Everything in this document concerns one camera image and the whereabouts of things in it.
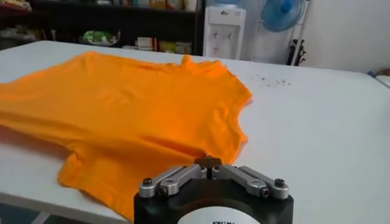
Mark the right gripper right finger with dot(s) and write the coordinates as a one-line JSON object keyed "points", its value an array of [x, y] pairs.
{"points": [[253, 182]]}

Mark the pale green medicine box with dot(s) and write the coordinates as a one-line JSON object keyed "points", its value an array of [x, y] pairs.
{"points": [[183, 48]]}

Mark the black shelf unit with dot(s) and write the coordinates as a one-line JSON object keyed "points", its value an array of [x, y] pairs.
{"points": [[122, 18]]}

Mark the white water dispenser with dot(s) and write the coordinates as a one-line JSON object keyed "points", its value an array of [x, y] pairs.
{"points": [[224, 33]]}

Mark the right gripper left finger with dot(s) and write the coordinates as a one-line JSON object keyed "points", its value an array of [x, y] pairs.
{"points": [[170, 182]]}

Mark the blue upright water jug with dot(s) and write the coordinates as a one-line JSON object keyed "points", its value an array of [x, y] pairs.
{"points": [[227, 2]]}

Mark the black tripod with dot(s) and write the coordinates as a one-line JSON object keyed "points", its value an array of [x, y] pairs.
{"points": [[297, 51]]}

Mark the orange t-shirt with white print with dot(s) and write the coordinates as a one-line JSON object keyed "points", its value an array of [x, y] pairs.
{"points": [[122, 106]]}

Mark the large white table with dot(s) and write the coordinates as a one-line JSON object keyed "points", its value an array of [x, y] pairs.
{"points": [[304, 121]]}

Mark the bowl with green packets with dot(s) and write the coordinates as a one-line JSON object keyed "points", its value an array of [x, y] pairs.
{"points": [[99, 37]]}

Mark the red white medicine box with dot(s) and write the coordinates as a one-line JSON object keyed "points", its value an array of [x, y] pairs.
{"points": [[146, 43]]}

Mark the white metal jug rack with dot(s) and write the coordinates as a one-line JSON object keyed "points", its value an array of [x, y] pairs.
{"points": [[300, 39]]}

